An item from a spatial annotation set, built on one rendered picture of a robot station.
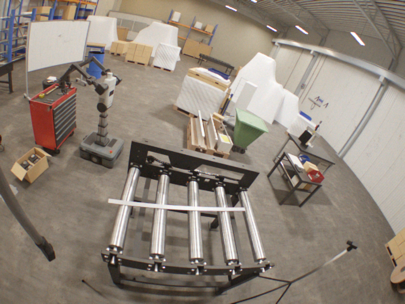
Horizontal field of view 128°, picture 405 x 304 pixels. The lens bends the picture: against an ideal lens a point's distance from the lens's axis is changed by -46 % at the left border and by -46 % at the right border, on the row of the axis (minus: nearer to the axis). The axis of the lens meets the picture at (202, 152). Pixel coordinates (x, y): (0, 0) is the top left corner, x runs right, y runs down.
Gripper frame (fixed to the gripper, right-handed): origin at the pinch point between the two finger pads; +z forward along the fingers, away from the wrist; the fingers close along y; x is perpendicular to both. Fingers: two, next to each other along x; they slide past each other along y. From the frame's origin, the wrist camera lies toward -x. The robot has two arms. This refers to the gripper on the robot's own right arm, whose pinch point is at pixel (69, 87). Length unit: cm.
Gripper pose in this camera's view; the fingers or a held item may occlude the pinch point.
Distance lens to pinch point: 312.6
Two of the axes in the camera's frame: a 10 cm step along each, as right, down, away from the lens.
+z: -1.5, 8.0, 5.9
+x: 9.9, 0.7, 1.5
